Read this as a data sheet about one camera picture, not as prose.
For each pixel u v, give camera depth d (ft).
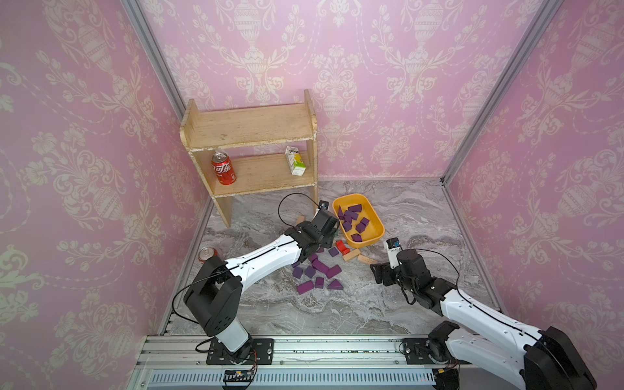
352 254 3.10
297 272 2.94
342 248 3.18
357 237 3.28
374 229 3.36
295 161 3.01
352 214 3.48
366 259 3.03
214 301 1.43
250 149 3.71
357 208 3.56
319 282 2.87
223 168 2.73
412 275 2.11
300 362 2.41
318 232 2.12
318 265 3.02
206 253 2.75
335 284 2.81
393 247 2.47
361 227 3.37
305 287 2.87
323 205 2.46
